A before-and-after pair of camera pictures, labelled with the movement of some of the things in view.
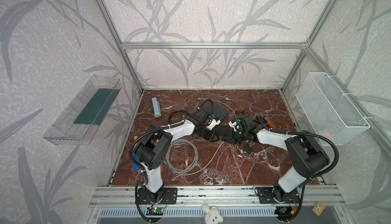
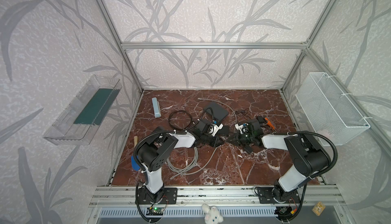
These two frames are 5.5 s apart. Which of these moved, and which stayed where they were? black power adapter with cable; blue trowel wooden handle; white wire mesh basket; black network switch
Moved: black power adapter with cable
Stayed: black network switch; white wire mesh basket; blue trowel wooden handle
